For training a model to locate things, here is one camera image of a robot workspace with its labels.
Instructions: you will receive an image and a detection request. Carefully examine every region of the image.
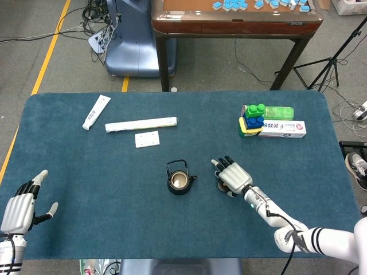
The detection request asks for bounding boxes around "white floor cable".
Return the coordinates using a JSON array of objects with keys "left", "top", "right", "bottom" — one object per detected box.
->
[{"left": 0, "top": 25, "right": 90, "bottom": 44}]

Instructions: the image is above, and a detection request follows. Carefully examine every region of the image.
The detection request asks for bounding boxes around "white storage box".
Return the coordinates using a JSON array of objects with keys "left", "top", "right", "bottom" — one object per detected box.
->
[{"left": 332, "top": 0, "right": 367, "bottom": 17}]

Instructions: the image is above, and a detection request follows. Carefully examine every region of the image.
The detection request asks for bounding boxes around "white power adapter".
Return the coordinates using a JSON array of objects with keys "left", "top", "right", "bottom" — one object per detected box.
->
[{"left": 352, "top": 104, "right": 367, "bottom": 120}]

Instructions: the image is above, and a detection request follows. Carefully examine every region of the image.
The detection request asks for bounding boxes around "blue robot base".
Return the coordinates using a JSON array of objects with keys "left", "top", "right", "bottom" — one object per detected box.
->
[{"left": 104, "top": 0, "right": 178, "bottom": 78}]

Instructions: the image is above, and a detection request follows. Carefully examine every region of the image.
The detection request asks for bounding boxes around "thin black floor cable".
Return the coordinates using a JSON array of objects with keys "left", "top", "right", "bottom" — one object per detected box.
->
[{"left": 233, "top": 38, "right": 276, "bottom": 84}]

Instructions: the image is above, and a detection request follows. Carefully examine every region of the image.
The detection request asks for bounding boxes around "black tripod stand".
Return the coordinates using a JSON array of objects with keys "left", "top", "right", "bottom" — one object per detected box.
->
[{"left": 275, "top": 17, "right": 367, "bottom": 92}]

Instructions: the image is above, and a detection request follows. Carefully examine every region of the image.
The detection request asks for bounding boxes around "grey blue robot chest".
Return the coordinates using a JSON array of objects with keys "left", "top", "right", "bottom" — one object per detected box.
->
[{"left": 119, "top": 258, "right": 243, "bottom": 275}]

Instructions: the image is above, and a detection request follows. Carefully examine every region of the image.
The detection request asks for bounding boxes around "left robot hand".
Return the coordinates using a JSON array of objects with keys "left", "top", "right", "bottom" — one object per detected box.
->
[{"left": 0, "top": 169, "right": 59, "bottom": 234}]

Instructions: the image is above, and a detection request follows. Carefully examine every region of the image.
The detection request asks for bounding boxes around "brown mahjong table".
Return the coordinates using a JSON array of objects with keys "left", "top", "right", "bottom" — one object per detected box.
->
[{"left": 151, "top": 0, "right": 324, "bottom": 92}]

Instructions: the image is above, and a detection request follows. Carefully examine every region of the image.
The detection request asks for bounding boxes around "green translucent soap box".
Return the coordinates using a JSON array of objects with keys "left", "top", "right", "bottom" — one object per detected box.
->
[{"left": 263, "top": 105, "right": 295, "bottom": 121}]

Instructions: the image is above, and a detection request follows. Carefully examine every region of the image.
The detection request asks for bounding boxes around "white power strip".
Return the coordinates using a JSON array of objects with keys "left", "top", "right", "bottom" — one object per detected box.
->
[{"left": 88, "top": 28, "right": 115, "bottom": 54}]

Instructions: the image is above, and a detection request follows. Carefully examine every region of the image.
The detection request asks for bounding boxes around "green building block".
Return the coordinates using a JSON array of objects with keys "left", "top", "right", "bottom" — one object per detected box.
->
[{"left": 245, "top": 103, "right": 267, "bottom": 119}]

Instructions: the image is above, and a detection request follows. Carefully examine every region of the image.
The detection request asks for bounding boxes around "long white box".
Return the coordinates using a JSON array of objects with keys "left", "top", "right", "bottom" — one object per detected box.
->
[{"left": 104, "top": 116, "right": 178, "bottom": 134}]

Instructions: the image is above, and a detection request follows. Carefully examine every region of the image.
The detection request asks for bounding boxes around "black teapot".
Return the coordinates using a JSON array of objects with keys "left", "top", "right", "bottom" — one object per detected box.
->
[{"left": 165, "top": 159, "right": 198, "bottom": 195}]

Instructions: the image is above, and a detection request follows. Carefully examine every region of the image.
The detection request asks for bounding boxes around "yellow green sponge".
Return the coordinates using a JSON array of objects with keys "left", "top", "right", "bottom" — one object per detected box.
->
[{"left": 237, "top": 116, "right": 263, "bottom": 139}]

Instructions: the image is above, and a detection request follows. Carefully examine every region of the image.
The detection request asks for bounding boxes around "colourful plastic package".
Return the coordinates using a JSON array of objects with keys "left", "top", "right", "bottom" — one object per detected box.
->
[{"left": 79, "top": 259, "right": 123, "bottom": 275}]

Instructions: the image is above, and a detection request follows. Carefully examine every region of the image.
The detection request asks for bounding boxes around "white rectangular plate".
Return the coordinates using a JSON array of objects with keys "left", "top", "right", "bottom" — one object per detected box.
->
[{"left": 134, "top": 131, "right": 161, "bottom": 149}]

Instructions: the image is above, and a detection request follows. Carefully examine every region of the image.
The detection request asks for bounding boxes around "grey sneaker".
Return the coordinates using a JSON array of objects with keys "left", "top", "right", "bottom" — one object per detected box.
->
[{"left": 345, "top": 152, "right": 367, "bottom": 191}]

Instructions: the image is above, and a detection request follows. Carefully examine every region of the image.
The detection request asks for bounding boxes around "black cable tangle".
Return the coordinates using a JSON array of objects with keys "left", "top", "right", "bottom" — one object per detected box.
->
[{"left": 81, "top": 0, "right": 118, "bottom": 64}]

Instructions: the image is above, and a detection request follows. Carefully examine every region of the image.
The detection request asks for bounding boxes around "grey white cable coil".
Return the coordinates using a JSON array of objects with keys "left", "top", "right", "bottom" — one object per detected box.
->
[{"left": 331, "top": 99, "right": 367, "bottom": 139}]

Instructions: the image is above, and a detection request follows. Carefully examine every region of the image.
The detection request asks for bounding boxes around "white toothpaste box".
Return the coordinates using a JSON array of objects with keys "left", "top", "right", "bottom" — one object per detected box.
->
[{"left": 257, "top": 120, "right": 307, "bottom": 139}]

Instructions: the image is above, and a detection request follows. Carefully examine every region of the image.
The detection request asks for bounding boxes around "blue building block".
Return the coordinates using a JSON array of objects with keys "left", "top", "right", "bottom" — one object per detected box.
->
[{"left": 244, "top": 115, "right": 265, "bottom": 130}]

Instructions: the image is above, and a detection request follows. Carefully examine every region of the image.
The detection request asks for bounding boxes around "teal blue felt tablecloth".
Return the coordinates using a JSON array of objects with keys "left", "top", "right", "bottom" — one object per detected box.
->
[{"left": 0, "top": 91, "right": 359, "bottom": 261}]

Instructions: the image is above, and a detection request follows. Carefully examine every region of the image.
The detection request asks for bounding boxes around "white toothpaste tube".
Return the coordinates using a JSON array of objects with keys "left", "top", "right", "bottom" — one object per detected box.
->
[{"left": 81, "top": 95, "right": 112, "bottom": 131}]

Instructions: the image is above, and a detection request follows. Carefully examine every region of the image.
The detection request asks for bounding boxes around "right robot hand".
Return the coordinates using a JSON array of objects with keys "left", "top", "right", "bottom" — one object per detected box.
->
[{"left": 211, "top": 155, "right": 253, "bottom": 198}]

